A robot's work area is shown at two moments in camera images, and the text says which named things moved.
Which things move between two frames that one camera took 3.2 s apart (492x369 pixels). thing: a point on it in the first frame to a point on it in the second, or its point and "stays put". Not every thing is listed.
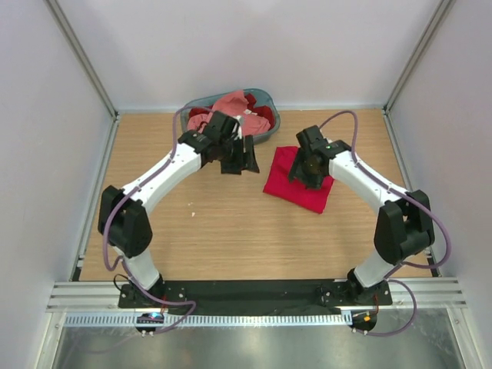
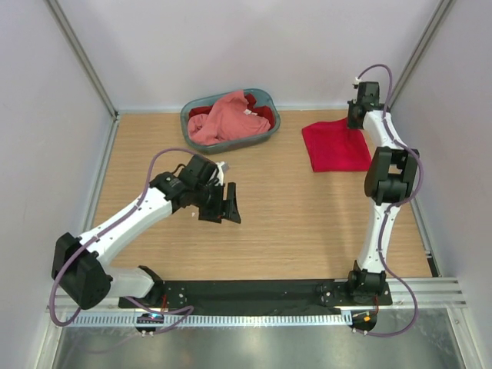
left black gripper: x=248 y=162 to x=225 y=209
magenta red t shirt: x=279 y=184 to x=334 y=147
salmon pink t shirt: x=234 y=104 stays put
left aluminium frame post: x=67 y=28 stays put
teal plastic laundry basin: x=264 y=99 stays put
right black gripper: x=313 y=183 to x=351 y=124
